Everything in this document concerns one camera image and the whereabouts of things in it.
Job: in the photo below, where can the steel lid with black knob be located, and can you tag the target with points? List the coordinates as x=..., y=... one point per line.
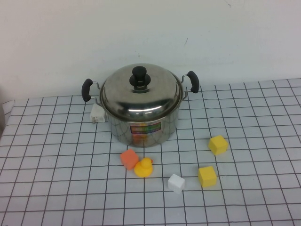
x=152, y=103

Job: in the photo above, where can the stainless steel pot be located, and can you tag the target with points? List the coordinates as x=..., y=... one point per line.
x=145, y=136

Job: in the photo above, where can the orange foam cube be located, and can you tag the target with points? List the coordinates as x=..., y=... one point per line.
x=129, y=159

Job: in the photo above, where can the white power adapter plug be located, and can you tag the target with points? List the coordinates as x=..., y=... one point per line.
x=98, y=115

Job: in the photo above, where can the yellow rubber duck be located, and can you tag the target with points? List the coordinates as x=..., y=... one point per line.
x=142, y=170

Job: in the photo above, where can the white foam cube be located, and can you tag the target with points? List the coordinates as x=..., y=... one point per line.
x=176, y=183

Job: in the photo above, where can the yellow foam cube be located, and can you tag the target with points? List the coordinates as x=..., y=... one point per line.
x=218, y=144
x=207, y=176

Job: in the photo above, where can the white black grid tablecloth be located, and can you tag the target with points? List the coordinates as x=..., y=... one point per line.
x=258, y=141

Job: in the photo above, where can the grey object at edge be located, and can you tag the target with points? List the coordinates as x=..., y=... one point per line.
x=2, y=117

